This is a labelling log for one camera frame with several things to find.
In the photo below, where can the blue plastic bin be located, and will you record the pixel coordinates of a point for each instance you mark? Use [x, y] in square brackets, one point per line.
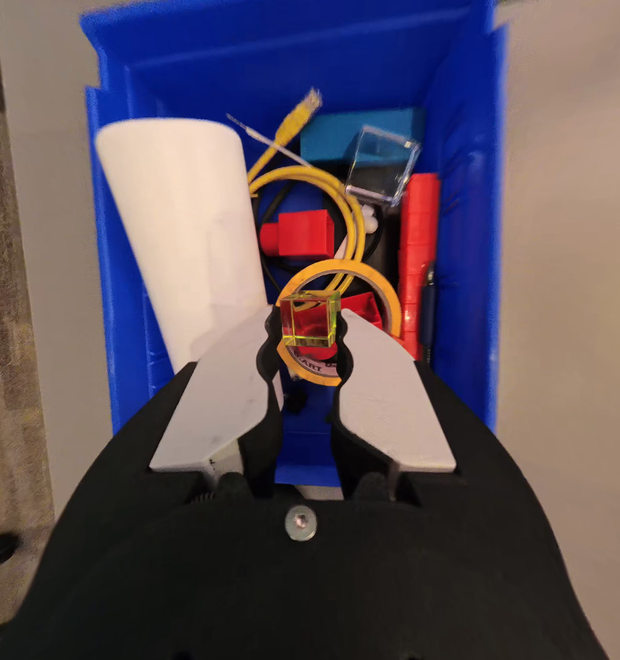
[289, 62]

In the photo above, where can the small red block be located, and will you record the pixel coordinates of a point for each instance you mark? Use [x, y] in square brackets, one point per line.
[364, 309]

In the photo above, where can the yellow-green clear cube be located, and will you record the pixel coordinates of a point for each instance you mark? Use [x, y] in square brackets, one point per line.
[310, 319]

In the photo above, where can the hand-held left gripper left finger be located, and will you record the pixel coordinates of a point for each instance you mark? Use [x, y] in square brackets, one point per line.
[222, 407]

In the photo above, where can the clear zip tie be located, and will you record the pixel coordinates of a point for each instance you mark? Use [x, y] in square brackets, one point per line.
[263, 138]

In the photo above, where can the teal block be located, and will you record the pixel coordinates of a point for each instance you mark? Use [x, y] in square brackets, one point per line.
[330, 136]

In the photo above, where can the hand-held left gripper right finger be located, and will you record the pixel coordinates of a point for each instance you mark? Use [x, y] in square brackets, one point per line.
[392, 412]

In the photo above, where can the long red block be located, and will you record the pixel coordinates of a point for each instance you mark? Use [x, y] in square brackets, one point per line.
[418, 232]

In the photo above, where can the red block with peg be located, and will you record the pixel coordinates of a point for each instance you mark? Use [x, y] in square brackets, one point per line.
[304, 234]

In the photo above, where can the small white plastic piece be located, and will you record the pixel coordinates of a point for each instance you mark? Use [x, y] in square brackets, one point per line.
[370, 219]

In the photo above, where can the clear colourless cube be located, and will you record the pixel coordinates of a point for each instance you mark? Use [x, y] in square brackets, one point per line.
[382, 165]

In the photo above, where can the blue pen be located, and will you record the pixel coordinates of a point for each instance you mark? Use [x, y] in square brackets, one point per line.
[427, 309]

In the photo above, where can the yellow tape roll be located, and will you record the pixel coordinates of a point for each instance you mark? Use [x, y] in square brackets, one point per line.
[387, 294]

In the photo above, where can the white paper roll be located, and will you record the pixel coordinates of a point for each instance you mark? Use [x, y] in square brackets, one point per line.
[186, 221]

